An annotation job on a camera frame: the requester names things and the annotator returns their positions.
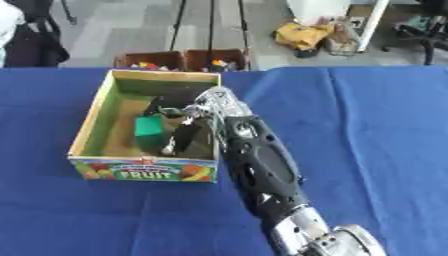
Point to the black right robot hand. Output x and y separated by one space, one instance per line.
185 135

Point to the green block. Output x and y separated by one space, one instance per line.
149 128

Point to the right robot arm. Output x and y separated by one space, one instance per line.
262 166

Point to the cardboard box with green inside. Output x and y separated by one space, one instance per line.
111 133

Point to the brown cardboard box of toys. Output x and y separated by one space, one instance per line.
156 58
201 56

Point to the black tripod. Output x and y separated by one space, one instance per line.
210 26

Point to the yellow bag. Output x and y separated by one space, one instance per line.
300 35

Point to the clear plastic bag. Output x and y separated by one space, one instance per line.
343 41

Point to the person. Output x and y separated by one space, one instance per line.
7 23

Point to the black office chair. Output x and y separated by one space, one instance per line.
429 31

